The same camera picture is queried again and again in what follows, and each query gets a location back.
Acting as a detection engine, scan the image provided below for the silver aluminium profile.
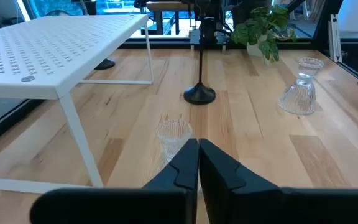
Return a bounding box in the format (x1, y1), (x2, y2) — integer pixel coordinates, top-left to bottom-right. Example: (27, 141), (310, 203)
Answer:
(328, 14), (343, 63)

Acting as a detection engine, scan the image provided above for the black candlestick holder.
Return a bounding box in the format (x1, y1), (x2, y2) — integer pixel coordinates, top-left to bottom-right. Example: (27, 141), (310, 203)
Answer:
(183, 6), (216, 105)
(94, 58), (116, 71)

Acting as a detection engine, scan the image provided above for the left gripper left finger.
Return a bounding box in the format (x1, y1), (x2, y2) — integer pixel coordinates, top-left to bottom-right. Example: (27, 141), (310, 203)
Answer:
(29, 138), (199, 224)

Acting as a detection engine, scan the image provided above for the white perforated metal shelf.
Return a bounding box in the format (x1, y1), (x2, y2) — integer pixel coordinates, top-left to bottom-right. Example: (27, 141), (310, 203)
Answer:
(0, 14), (154, 194)

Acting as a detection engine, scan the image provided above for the wooden background table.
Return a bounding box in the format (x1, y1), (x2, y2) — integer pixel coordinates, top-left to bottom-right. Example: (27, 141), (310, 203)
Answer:
(145, 1), (196, 35)

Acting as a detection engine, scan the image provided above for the clear ribbed glass candle holder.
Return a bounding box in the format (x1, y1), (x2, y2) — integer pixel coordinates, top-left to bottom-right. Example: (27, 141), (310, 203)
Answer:
(278, 57), (324, 115)
(155, 119), (195, 170)

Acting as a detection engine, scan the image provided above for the green plant in white pot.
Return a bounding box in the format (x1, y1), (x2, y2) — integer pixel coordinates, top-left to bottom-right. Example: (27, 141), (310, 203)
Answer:
(230, 4), (298, 66)

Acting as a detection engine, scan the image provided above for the white background panel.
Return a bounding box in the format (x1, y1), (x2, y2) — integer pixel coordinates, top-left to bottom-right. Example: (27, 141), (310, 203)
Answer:
(337, 0), (358, 33)

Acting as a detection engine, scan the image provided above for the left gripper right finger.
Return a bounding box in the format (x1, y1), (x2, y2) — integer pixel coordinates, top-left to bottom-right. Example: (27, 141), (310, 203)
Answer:
(199, 139), (358, 224)

